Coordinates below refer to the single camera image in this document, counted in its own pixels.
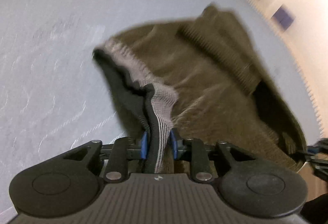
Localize brown corduroy pants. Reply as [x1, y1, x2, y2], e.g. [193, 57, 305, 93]
[93, 4, 306, 173]

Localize purple square wall item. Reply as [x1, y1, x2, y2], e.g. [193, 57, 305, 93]
[272, 6, 295, 30]

